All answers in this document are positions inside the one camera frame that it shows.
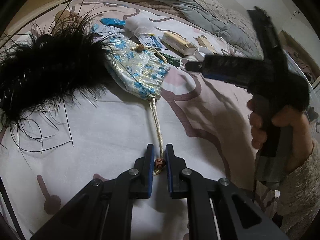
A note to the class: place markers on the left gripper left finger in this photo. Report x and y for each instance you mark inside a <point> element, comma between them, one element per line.
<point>103,209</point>

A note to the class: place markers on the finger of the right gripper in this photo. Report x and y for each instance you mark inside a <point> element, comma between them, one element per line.
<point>194,66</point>

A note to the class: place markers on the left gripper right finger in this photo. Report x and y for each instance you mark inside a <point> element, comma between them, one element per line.
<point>216,209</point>

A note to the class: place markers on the yellow tissue pack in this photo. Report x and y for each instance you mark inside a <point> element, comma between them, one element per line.
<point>178,43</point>

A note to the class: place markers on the blue floral brocade pouch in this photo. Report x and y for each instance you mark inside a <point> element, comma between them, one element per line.
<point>140,70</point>

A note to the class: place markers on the black feather duster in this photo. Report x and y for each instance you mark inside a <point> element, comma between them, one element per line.
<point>45,74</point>

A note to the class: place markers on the knitted beige sleeve forearm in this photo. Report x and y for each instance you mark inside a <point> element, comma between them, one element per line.
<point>298,203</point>

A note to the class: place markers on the person right hand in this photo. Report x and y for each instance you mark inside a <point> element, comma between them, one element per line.
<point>287,134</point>

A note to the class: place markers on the small wooden block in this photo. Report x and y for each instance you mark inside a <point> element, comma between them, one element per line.
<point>203,41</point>

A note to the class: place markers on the blue white wipes packet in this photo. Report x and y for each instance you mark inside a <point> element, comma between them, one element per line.
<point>151,40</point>

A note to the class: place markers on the grey beige quilt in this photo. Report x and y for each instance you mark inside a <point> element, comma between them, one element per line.
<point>210,15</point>

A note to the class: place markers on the white crumpled cloth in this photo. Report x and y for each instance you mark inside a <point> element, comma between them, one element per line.
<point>139,26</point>

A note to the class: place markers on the small blue sachet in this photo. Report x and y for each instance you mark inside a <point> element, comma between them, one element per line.
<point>112,21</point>

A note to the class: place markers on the rope wrapped cardboard tube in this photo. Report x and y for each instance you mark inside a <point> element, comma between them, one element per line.
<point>64,18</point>

